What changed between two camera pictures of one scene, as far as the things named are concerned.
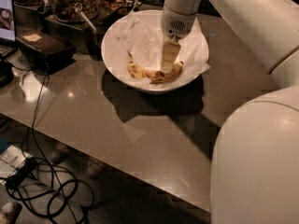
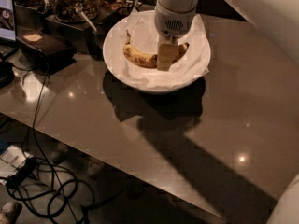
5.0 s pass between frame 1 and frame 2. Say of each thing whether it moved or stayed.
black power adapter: stayed
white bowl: stayed
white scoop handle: stayed
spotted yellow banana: moved
